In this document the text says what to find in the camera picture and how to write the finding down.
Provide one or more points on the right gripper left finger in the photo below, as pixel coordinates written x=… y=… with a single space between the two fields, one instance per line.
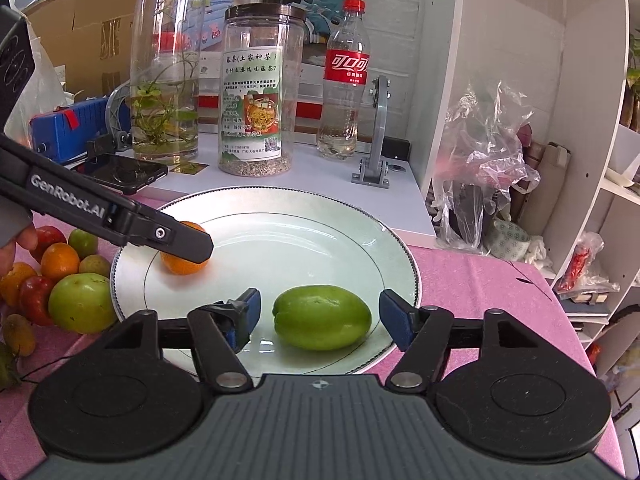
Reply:
x=219 y=332

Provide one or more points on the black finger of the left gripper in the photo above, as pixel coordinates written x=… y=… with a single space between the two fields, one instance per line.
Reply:
x=152 y=228

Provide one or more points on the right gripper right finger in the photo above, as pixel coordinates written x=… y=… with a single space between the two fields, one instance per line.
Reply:
x=421 y=335

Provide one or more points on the small orange mandarin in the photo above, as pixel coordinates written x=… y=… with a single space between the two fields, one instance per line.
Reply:
x=180 y=266

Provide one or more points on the large green fruit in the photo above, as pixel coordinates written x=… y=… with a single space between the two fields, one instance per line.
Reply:
x=320 y=317

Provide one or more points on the person's left hand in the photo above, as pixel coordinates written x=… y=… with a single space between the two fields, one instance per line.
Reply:
x=27 y=239

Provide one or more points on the blue plastic box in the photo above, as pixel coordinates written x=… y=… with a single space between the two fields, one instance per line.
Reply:
x=89 y=128

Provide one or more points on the black smartphone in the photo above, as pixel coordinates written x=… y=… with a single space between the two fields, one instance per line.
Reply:
x=120 y=173

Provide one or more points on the small green fruit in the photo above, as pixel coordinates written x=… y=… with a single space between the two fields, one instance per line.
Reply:
x=84 y=243

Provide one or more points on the pink floral tablecloth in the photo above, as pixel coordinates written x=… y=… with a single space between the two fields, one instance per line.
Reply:
x=464 y=284

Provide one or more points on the light green apple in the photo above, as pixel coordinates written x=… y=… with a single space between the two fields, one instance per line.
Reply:
x=81 y=303

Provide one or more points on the white ceramic plate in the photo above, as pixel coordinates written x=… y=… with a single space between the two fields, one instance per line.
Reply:
x=274 y=239

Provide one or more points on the roll of tape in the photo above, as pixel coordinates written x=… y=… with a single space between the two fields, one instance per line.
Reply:
x=506 y=240

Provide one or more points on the cardboard box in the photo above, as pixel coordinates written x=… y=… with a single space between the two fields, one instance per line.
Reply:
x=91 y=39

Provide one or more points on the red snack packet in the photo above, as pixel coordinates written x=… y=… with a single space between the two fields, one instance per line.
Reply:
x=583 y=275

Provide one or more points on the clear tea jar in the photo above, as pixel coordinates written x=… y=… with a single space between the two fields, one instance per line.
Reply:
x=258 y=88

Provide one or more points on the crumpled clear plastic bag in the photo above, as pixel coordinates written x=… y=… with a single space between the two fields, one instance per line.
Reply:
x=479 y=162

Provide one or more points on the tall glass plant vase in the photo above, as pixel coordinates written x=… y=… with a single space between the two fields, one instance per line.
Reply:
x=164 y=65

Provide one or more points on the cola bottle red label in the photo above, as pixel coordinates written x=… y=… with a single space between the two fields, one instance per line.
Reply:
x=345 y=76

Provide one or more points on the white shelf unit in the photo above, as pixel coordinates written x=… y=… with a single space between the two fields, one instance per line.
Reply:
x=568 y=56

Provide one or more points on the grey hinged metal bracket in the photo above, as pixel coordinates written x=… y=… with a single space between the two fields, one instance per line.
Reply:
x=373 y=169

